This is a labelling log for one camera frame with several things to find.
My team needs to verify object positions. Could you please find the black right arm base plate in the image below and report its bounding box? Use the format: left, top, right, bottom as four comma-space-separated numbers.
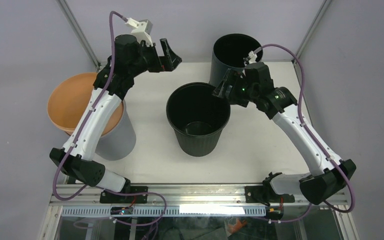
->
244, 185, 295, 206

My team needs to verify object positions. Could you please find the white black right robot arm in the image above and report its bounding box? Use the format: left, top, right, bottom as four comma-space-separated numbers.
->
213, 62, 357, 205

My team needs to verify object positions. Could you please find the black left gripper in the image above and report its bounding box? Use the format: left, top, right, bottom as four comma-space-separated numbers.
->
128, 38, 181, 77

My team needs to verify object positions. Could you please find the aluminium frame rail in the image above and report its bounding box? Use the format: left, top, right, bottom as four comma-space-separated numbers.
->
49, 183, 349, 207

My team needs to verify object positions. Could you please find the grey plastic bin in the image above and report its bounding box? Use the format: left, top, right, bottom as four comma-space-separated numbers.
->
95, 100, 137, 161

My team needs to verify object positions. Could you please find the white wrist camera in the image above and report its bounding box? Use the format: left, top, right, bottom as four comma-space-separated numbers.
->
243, 51, 258, 66
125, 17, 153, 47

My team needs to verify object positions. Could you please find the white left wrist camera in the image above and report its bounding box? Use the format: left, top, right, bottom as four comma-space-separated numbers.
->
125, 17, 153, 47

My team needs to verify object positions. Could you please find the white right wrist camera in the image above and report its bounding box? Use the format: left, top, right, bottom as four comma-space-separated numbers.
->
243, 51, 258, 66

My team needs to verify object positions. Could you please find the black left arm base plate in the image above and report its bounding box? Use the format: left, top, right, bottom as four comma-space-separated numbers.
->
99, 185, 149, 204

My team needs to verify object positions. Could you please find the orange plastic bin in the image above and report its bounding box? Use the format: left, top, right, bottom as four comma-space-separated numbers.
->
47, 72, 123, 137

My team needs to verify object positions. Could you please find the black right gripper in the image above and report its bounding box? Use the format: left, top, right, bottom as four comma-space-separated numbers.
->
212, 69, 259, 108

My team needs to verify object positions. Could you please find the white slotted cable duct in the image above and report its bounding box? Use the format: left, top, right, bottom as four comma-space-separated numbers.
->
61, 204, 266, 218

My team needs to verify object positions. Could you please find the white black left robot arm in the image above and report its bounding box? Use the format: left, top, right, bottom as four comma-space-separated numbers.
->
49, 34, 182, 203

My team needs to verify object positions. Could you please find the black ribbed plastic bin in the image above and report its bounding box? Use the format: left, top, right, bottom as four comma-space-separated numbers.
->
166, 82, 231, 157

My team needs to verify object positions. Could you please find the dark blue large bin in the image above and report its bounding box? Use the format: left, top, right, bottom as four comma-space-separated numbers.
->
208, 33, 261, 87

